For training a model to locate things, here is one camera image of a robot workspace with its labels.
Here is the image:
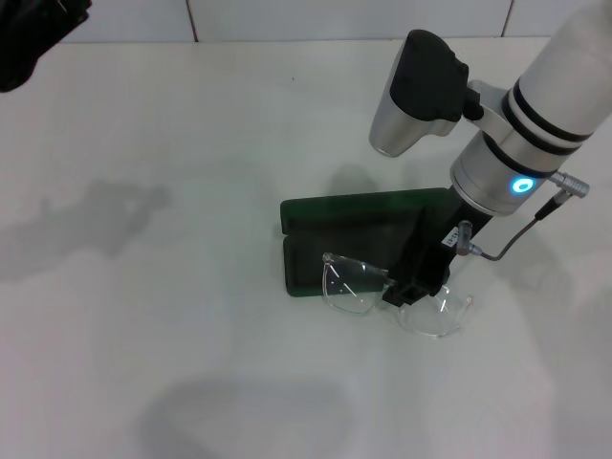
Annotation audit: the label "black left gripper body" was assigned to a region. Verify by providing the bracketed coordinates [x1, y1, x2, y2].
[0, 0, 92, 94]

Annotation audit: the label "green glasses case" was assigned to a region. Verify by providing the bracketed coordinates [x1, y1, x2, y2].
[279, 187, 461, 299]

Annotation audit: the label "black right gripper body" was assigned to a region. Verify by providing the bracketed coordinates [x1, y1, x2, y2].
[391, 190, 494, 298]

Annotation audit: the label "clear white glasses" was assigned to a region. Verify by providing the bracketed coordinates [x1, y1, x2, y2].
[319, 251, 476, 341]

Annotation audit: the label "grey right arm cable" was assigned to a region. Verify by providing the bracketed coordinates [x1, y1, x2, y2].
[455, 171, 592, 264]

